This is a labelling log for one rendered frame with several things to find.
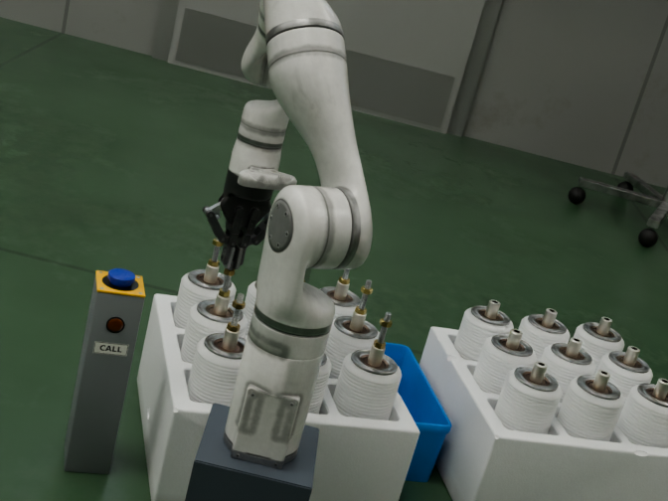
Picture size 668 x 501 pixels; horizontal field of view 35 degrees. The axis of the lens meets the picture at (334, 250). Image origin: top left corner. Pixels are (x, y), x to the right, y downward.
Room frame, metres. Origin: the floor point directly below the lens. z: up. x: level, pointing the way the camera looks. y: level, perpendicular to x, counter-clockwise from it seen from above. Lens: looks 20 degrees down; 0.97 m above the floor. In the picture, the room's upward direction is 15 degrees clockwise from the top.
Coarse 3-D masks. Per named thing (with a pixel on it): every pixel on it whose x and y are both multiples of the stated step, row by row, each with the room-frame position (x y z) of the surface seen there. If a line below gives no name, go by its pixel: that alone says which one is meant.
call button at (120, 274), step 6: (114, 270) 1.42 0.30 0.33; (120, 270) 1.42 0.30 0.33; (126, 270) 1.43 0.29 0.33; (108, 276) 1.41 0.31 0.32; (114, 276) 1.40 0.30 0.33; (120, 276) 1.40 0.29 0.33; (126, 276) 1.41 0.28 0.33; (132, 276) 1.42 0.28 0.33; (114, 282) 1.40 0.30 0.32; (120, 282) 1.40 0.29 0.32; (126, 282) 1.40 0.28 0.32; (132, 282) 1.41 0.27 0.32
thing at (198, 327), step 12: (192, 312) 1.52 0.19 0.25; (192, 324) 1.51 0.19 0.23; (204, 324) 1.50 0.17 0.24; (216, 324) 1.50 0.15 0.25; (240, 324) 1.52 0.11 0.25; (192, 336) 1.51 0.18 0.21; (204, 336) 1.50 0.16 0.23; (240, 336) 1.52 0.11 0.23; (192, 348) 1.50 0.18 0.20; (192, 360) 1.50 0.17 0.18
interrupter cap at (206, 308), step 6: (204, 300) 1.56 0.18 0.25; (210, 300) 1.57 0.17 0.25; (198, 306) 1.53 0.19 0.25; (204, 306) 1.54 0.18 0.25; (210, 306) 1.55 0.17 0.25; (204, 312) 1.52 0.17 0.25; (210, 312) 1.53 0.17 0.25; (228, 312) 1.55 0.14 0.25; (210, 318) 1.51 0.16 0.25; (216, 318) 1.51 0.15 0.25; (222, 318) 1.52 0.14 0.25; (228, 318) 1.52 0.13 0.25; (240, 318) 1.53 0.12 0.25
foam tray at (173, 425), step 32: (160, 320) 1.60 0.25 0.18; (160, 352) 1.53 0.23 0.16; (160, 384) 1.47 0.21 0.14; (160, 416) 1.42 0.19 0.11; (192, 416) 1.34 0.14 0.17; (320, 416) 1.43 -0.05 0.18; (160, 448) 1.37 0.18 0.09; (192, 448) 1.35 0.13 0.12; (320, 448) 1.41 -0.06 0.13; (352, 448) 1.43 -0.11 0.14; (384, 448) 1.44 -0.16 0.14; (160, 480) 1.34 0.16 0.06; (320, 480) 1.42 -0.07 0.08; (352, 480) 1.43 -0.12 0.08; (384, 480) 1.45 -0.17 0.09
